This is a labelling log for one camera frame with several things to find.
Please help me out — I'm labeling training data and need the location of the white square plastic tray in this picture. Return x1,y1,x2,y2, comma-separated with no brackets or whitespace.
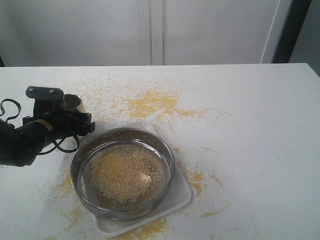
84,120,194,238

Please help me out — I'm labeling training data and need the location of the yellow and white grain mix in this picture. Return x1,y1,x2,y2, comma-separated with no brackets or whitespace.
89,144,168,205

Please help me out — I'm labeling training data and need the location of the white cabinet behind table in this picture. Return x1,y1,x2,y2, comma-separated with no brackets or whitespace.
0,0,291,67

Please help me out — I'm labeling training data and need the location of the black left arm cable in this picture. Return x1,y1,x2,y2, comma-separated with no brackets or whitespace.
0,98,81,155

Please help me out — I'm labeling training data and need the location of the stainless steel cup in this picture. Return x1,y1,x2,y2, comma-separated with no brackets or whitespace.
58,93,86,113

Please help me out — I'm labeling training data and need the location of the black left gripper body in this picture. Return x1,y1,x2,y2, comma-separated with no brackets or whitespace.
22,98,72,140

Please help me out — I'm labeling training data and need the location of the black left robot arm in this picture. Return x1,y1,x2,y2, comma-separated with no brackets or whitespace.
0,85,96,167

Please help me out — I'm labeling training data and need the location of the round steel mesh sieve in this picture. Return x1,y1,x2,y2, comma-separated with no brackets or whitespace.
70,127,175,222

